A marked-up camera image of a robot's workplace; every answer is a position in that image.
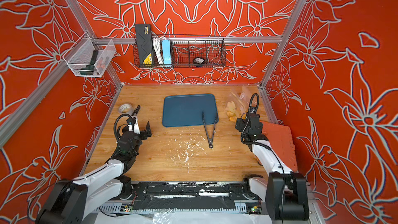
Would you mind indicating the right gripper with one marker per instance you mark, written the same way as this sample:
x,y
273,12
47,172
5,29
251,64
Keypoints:
x,y
239,123

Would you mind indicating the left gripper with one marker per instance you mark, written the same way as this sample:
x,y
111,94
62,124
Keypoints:
x,y
142,134

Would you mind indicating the clear bag with yellow toys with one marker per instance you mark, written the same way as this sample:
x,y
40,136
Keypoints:
x,y
235,106

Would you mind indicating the clear resealable bag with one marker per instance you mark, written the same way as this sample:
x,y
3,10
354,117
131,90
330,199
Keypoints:
x,y
244,97

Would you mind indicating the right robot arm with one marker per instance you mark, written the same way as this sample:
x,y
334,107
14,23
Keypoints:
x,y
284,192

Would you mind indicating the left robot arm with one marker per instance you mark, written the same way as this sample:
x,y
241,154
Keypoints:
x,y
71,201

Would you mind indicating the clear tape roll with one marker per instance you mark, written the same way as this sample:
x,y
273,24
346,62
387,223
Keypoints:
x,y
126,108

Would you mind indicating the blue plastic tray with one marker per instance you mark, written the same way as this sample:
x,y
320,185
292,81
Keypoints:
x,y
189,110

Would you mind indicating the orange tool case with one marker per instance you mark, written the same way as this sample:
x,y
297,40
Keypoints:
x,y
281,141

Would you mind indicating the light blue box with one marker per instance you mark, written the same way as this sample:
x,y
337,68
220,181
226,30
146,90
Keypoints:
x,y
166,50

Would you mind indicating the black box with yellow label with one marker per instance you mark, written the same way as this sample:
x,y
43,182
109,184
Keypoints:
x,y
144,45

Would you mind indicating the clear acrylic bin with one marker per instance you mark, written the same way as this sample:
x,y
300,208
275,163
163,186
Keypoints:
x,y
80,53

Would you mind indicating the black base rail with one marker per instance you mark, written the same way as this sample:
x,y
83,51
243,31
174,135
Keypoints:
x,y
149,197

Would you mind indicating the black wire basket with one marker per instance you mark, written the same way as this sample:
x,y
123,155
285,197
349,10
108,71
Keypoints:
x,y
185,48

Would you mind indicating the dark green screwdriver handle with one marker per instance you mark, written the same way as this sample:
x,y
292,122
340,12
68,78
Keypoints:
x,y
89,69

